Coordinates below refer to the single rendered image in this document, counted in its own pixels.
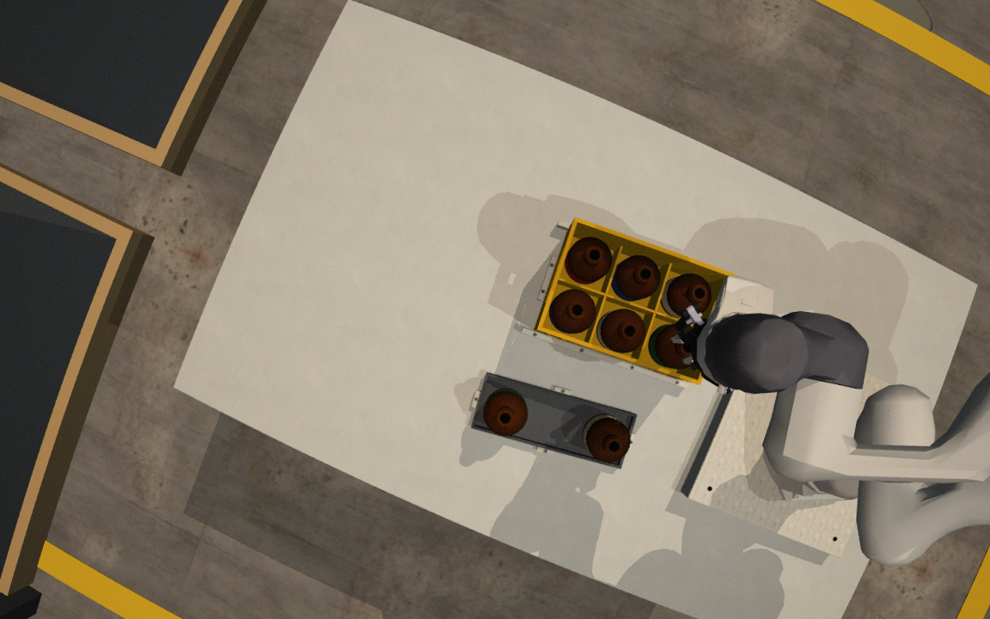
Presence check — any brown bottle with green label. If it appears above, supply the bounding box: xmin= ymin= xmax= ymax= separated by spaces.
xmin=483 ymin=389 xmax=528 ymax=436
xmin=648 ymin=323 xmax=692 ymax=370

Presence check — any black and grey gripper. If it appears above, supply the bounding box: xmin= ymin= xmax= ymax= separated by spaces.
xmin=671 ymin=303 xmax=718 ymax=387

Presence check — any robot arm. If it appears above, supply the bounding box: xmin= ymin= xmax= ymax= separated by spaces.
xmin=697 ymin=275 xmax=990 ymax=567

